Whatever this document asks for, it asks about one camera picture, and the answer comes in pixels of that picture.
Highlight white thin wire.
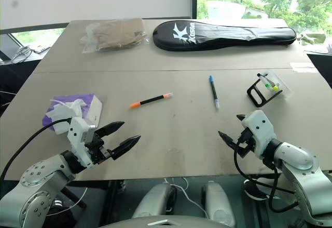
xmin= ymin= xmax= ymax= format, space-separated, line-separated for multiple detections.
xmin=46 ymin=185 xmax=89 ymax=216

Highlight black racket bag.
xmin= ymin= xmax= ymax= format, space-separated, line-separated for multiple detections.
xmin=152 ymin=20 xmax=297 ymax=52

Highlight white flat device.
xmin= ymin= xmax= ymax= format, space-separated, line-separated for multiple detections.
xmin=31 ymin=45 xmax=50 ymax=55

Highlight plastic bag with brown cardboard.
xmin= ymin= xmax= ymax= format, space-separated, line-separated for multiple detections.
xmin=79 ymin=18 xmax=150 ymax=55

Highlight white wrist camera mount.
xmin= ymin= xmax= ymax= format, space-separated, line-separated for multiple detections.
xmin=242 ymin=110 xmax=278 ymax=160
xmin=66 ymin=116 xmax=98 ymax=169

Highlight black pen holder case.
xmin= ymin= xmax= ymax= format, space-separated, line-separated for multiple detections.
xmin=246 ymin=78 xmax=283 ymax=108

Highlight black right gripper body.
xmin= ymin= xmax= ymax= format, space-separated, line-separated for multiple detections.
xmin=234 ymin=128 xmax=257 ymax=158

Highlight black shoe white sole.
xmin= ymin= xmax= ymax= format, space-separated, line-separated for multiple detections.
xmin=243 ymin=178 xmax=272 ymax=200

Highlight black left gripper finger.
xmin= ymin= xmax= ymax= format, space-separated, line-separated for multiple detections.
xmin=109 ymin=135 xmax=142 ymax=160
xmin=96 ymin=120 xmax=126 ymax=139

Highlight purple tissue pack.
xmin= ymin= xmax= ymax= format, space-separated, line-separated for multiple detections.
xmin=41 ymin=92 xmax=103 ymax=136

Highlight white papers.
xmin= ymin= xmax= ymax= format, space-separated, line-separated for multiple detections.
xmin=302 ymin=43 xmax=332 ymax=55

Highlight white thin cable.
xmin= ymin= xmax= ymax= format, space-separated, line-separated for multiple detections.
xmin=163 ymin=177 xmax=210 ymax=219

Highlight grey robot torso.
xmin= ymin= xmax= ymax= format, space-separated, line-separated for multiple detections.
xmin=100 ymin=214 xmax=224 ymax=228

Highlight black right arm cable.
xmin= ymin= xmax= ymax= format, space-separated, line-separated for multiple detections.
xmin=233 ymin=133 xmax=301 ymax=213

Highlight grey cable bundle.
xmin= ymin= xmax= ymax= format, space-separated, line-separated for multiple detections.
xmin=10 ymin=45 xmax=34 ymax=64

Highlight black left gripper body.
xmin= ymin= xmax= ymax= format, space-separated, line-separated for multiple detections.
xmin=85 ymin=131 xmax=114 ymax=165

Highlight clear plastic beaker with tools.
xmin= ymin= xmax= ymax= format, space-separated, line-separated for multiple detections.
xmin=256 ymin=70 xmax=292 ymax=100

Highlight blue capped black pen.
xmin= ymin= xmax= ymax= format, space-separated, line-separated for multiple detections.
xmin=209 ymin=75 xmax=221 ymax=110

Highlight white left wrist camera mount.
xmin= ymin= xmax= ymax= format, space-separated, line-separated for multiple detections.
xmin=66 ymin=116 xmax=98 ymax=169

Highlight silver robot leg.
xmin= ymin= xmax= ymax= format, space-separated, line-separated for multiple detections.
xmin=131 ymin=182 xmax=177 ymax=220
xmin=202 ymin=180 xmax=236 ymax=227

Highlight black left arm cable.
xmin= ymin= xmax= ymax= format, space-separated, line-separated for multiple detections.
xmin=0 ymin=117 xmax=73 ymax=184

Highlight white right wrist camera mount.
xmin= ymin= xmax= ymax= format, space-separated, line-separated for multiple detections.
xmin=242 ymin=110 xmax=278 ymax=160

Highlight orange-tipped black marker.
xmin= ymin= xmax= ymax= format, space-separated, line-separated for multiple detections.
xmin=129 ymin=91 xmax=173 ymax=110

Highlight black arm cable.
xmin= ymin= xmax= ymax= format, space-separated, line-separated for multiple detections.
xmin=233 ymin=133 xmax=301 ymax=213
xmin=0 ymin=117 xmax=73 ymax=184

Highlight green cloth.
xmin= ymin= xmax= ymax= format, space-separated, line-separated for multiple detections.
xmin=296 ymin=32 xmax=327 ymax=47

